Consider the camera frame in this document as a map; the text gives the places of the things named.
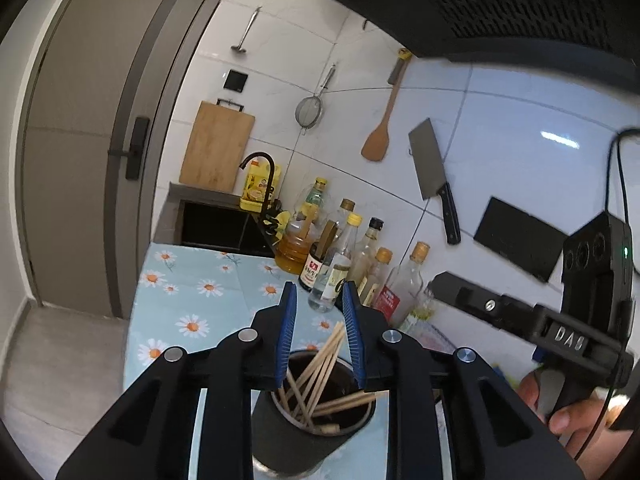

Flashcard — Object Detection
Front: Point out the black door lock handle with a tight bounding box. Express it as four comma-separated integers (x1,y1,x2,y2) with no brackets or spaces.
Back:
107,116,151,181

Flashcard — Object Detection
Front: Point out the metal mesh strainer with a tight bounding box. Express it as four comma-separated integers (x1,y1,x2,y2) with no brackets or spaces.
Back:
295,63,338,136

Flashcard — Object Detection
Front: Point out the small clear bottle gold cap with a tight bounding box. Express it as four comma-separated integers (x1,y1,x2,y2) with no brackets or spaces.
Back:
334,199,357,241

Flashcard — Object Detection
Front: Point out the yellow oil jug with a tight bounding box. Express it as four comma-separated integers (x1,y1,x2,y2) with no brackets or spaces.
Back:
239,157,282,211

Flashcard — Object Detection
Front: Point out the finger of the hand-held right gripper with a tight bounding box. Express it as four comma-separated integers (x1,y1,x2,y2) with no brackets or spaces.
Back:
429,271,548,343

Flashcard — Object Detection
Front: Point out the pile of wooden chopsticks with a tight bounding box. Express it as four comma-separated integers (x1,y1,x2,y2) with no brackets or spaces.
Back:
277,321,388,435

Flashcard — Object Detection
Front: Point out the daisy print blue tablecloth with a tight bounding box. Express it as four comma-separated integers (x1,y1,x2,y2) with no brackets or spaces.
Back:
122,242,451,480

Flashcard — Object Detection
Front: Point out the large amber oil bottle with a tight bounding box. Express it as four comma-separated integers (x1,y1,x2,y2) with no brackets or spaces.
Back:
274,177,331,275

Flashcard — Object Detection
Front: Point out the black power cable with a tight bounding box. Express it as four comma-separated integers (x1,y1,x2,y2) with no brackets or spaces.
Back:
605,129,640,276

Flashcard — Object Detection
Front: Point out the black sink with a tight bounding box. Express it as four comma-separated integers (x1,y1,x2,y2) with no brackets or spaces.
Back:
180,199,281,257

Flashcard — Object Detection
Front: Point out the grey door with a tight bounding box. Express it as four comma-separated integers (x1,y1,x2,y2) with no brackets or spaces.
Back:
20,0,236,318

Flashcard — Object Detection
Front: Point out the dark sauce bottle red label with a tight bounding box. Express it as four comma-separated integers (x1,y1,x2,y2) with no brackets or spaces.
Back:
298,220,337,292

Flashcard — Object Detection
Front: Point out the black range hood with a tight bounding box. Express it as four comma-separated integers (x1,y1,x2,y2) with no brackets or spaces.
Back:
276,0,640,68

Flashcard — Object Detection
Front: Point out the black cylindrical utensil holder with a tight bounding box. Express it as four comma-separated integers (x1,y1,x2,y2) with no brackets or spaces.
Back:
250,352,376,478

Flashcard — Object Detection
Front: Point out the clear bottle yellow cap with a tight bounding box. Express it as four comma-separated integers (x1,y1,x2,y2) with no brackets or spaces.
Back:
307,213,363,313

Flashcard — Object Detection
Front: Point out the wooden cutting board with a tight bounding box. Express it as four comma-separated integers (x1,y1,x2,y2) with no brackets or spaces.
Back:
179,100,257,194

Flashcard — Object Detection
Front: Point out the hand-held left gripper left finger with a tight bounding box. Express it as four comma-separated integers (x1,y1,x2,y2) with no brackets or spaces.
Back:
55,282,298,480

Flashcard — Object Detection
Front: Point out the tall clear bottle gold cap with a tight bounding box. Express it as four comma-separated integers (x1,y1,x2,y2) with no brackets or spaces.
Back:
375,241,432,333

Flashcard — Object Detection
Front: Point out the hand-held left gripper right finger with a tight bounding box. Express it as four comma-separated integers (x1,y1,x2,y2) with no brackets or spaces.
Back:
341,280,586,480

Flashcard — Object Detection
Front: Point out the steel cleaver black handle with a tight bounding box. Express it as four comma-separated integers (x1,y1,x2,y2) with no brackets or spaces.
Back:
408,118,462,246

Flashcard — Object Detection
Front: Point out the black curved faucet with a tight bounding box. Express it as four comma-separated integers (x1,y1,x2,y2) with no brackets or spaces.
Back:
239,152,283,238

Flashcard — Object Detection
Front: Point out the wooden spatula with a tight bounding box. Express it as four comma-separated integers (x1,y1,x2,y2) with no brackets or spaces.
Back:
361,82,403,162

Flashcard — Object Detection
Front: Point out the black wall socket panel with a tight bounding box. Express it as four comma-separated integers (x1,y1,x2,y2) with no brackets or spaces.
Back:
472,196,569,283

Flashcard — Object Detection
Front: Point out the metal ladle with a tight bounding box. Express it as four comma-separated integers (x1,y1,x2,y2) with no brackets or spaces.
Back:
230,6,263,54

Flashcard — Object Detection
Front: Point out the short bottle gold cap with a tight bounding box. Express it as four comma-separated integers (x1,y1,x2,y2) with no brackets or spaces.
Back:
400,287,436,336

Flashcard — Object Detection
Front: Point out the person's right hand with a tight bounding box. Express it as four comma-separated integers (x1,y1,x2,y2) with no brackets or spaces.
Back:
517,367,633,466

